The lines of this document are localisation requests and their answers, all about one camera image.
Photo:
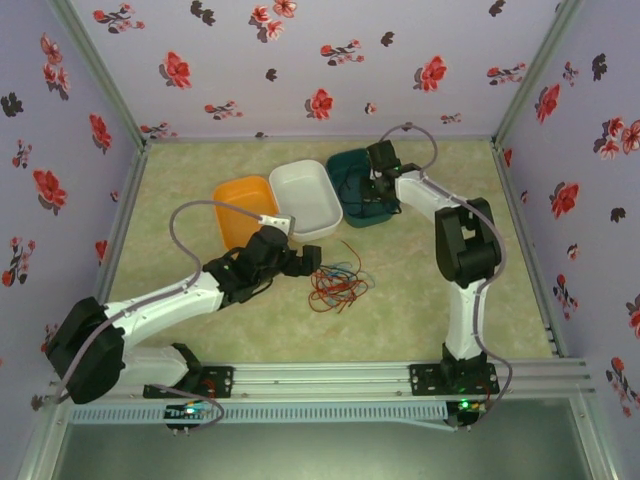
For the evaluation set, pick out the aluminium side rail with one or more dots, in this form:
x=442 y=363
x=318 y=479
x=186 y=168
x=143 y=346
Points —
x=129 y=195
x=502 y=170

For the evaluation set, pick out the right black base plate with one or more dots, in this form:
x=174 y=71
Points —
x=425 y=380

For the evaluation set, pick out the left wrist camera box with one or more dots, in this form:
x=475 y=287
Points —
x=277 y=224

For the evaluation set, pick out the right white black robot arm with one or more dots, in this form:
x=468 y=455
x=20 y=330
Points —
x=467 y=250

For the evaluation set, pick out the teal plastic bin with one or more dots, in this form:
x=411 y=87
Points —
x=336 y=162

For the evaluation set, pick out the grey metal sheet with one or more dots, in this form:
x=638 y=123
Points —
x=320 y=455

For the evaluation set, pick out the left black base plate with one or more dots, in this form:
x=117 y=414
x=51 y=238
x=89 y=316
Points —
x=220 y=382

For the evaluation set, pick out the orange plastic bin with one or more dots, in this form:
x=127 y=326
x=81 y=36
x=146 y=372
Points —
x=240 y=210

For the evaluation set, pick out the white plastic bin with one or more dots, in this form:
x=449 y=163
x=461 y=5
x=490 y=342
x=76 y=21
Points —
x=305 y=200

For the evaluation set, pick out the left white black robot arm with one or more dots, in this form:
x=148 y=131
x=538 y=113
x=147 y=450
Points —
x=160 y=310

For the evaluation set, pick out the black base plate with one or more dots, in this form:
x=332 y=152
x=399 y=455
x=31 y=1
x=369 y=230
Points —
x=425 y=380
x=220 y=382

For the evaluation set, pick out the aluminium lower frame bar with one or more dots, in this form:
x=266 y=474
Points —
x=35 y=465
x=607 y=465

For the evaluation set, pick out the aluminium corner post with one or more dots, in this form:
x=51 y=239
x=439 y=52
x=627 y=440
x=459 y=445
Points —
x=102 y=75
x=534 y=75

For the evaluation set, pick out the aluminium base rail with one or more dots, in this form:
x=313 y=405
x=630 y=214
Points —
x=320 y=380

